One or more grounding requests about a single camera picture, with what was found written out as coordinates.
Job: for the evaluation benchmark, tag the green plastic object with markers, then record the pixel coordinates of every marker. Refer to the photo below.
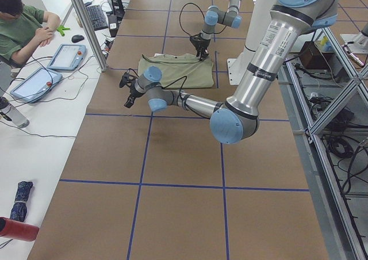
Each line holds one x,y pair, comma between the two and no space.
61,29

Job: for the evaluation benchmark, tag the aluminium frame post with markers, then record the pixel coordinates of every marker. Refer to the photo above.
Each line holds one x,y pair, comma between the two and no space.
90,33

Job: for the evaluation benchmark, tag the olive green long-sleeve shirt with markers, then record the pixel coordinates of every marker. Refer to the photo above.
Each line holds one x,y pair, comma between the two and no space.
185,70

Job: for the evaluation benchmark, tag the person in green shirt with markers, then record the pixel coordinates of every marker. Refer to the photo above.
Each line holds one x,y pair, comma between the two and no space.
23,29

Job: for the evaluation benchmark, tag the far blue teach pendant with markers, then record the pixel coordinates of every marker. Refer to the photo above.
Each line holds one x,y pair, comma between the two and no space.
67,57

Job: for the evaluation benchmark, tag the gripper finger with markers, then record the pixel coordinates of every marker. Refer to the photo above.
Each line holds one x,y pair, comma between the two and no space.
203,53
130,101
198,51

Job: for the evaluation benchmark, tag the folded dark blue umbrella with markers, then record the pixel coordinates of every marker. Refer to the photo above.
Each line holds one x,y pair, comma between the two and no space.
19,209

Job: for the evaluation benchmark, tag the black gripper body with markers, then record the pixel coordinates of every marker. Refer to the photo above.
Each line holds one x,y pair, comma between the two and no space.
201,41
133,92

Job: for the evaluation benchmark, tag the black keyboard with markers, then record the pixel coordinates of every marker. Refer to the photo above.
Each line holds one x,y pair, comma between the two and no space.
97,17

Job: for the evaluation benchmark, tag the clear water bottle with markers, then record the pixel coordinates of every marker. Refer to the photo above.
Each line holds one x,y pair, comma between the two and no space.
10,113

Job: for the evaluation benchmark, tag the near blue teach pendant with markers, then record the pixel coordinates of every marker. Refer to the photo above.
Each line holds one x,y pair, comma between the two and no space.
36,86

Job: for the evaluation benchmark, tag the black computer mouse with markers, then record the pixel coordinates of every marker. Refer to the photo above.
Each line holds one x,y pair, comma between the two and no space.
77,38

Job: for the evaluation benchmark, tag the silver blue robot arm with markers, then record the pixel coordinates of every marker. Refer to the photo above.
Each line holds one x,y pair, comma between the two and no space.
278,24
213,17

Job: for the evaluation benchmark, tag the red cylindrical bottle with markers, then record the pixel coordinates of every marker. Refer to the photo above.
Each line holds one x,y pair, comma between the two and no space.
18,230

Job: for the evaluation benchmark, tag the brown cardboard box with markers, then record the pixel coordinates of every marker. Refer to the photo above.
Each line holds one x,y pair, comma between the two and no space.
311,57

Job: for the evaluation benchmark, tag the blue teach pendant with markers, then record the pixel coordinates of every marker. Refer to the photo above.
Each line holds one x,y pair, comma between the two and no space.
36,86
67,57

